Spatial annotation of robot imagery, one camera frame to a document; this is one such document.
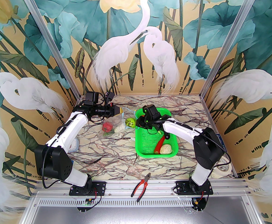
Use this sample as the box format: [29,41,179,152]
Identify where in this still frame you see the small green circuit board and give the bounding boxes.
[77,196,97,212]

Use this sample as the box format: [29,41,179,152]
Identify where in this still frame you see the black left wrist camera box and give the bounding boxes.
[85,92,99,105]

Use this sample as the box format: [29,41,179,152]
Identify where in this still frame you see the cream tape roll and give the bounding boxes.
[214,158,232,178]

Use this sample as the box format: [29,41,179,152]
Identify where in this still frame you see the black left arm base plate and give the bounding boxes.
[69,181,106,196]

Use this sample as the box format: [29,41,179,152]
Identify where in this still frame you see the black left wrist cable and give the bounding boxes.
[89,91,115,124]

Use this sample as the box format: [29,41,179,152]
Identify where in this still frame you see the green plastic basket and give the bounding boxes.
[135,108,179,158]

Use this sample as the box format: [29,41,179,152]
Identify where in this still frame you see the aluminium frame post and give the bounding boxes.
[18,0,81,98]
[200,0,259,98]

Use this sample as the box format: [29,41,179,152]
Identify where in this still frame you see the clear zip-top bag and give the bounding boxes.
[96,106,137,139]

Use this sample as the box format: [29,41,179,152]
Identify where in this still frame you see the white round object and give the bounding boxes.
[70,138,79,152]

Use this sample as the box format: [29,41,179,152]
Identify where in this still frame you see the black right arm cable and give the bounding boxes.
[207,134,231,172]

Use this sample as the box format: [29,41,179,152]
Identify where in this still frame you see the slotted silver metal panel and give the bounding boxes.
[21,197,253,224]

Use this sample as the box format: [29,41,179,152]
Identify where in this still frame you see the black bracket with wired connector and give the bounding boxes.
[192,197,207,212]

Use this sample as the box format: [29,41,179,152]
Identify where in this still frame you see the red toy chili pepper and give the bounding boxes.
[154,136,167,154]

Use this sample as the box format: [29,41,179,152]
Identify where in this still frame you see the red handled pliers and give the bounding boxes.
[131,172,151,202]

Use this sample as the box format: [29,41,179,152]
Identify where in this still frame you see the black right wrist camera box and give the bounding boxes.
[142,105,158,117]

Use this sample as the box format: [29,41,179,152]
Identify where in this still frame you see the aluminium frame rail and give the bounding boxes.
[31,180,253,198]

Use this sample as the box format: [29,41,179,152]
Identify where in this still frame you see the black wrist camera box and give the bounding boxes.
[85,92,99,105]
[142,105,158,117]

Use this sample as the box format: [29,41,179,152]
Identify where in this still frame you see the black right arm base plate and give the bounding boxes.
[175,181,214,195]

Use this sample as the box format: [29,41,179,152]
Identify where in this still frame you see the white toy cauliflower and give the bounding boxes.
[160,144,173,154]

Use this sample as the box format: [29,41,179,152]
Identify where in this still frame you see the grey keypad device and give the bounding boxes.
[216,134,226,152]

